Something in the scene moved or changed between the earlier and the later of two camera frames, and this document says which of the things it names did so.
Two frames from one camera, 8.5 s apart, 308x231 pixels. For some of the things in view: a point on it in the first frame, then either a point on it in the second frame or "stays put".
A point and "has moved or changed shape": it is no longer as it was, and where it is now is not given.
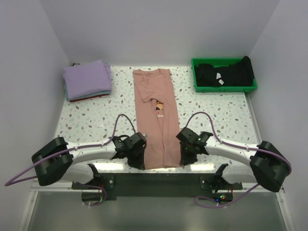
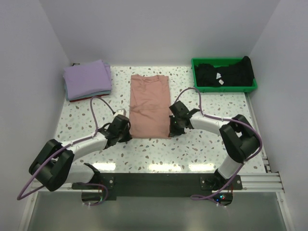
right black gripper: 185,160 → 173,132
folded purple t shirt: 87,78 stays put
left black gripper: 139,163 → 128,136
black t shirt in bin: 239,74 stays put
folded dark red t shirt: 76,100 stays put
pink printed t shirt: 155,97 has moved or changed shape
